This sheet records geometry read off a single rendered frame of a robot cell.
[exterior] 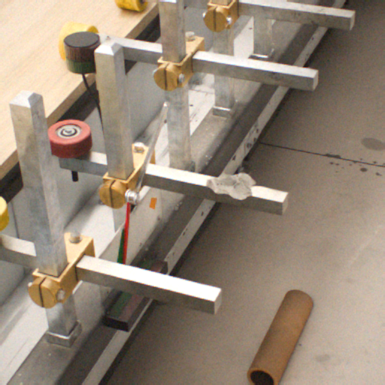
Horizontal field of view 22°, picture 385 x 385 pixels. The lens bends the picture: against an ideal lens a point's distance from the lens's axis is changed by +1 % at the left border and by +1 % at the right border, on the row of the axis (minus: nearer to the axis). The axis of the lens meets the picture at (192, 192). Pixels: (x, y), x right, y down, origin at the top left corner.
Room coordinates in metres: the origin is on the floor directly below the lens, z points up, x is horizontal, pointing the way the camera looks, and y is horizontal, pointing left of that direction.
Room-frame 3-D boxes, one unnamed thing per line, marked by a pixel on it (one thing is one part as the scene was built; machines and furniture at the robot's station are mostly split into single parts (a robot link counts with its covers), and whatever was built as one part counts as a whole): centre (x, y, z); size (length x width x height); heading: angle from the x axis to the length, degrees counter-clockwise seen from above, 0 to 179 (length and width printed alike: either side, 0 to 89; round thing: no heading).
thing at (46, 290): (1.23, 0.22, 0.83); 0.14 x 0.06 x 0.05; 156
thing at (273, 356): (1.83, -0.21, 0.04); 0.30 x 0.08 x 0.08; 156
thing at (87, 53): (1.46, 0.17, 1.11); 0.06 x 0.06 x 0.02
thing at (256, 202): (1.44, 0.04, 0.84); 0.43 x 0.03 x 0.04; 66
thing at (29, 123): (1.21, 0.23, 0.93); 0.04 x 0.04 x 0.48; 66
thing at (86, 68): (1.46, 0.17, 1.09); 0.06 x 0.06 x 0.02
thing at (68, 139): (1.53, 0.22, 0.85); 0.08 x 0.08 x 0.11
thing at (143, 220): (1.40, 0.11, 0.75); 0.26 x 0.01 x 0.10; 156
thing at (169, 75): (1.69, 0.01, 0.95); 0.14 x 0.06 x 0.05; 156
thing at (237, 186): (1.39, -0.07, 0.87); 0.09 x 0.07 x 0.02; 66
